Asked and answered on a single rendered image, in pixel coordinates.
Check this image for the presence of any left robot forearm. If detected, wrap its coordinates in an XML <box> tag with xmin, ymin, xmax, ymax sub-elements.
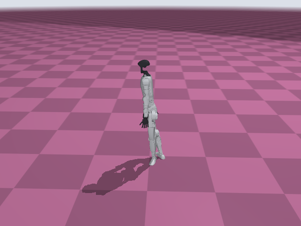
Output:
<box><xmin>143</xmin><ymin>97</ymin><xmax>149</xmax><ymax>117</ymax></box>

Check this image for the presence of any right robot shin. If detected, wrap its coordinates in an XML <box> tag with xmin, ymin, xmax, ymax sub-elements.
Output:
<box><xmin>156</xmin><ymin>130</ymin><xmax>163</xmax><ymax>155</ymax></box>

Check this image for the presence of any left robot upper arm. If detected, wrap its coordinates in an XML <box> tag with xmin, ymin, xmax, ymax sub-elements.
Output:
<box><xmin>142</xmin><ymin>78</ymin><xmax>150</xmax><ymax>100</ymax></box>

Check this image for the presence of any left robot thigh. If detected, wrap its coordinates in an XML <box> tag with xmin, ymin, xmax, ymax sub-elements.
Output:
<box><xmin>148</xmin><ymin>110</ymin><xmax>158</xmax><ymax>142</ymax></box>

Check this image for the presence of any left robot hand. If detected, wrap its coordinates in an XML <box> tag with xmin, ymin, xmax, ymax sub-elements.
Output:
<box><xmin>140</xmin><ymin>114</ymin><xmax>149</xmax><ymax>128</ymax></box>

